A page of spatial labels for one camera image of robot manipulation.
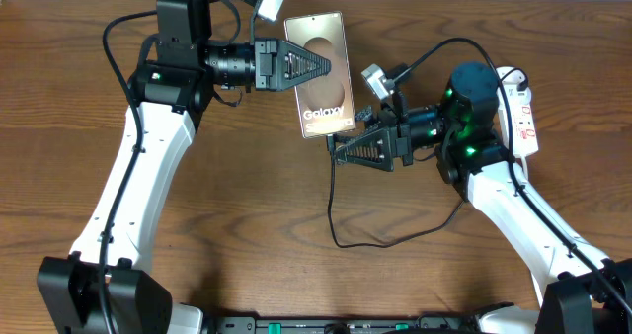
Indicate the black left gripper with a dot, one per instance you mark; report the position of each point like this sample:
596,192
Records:
269,49

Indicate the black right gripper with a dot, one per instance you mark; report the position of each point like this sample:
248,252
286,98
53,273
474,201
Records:
389,121

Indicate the gold Galaxy smartphone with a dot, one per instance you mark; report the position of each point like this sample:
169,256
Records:
325,104

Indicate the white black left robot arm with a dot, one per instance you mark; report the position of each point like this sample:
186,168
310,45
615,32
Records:
104,284

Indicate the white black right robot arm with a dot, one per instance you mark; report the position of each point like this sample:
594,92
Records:
477,134

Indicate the white power strip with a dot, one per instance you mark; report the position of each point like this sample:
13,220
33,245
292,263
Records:
519,121

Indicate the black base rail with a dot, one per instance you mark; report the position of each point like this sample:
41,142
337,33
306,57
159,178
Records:
251,325

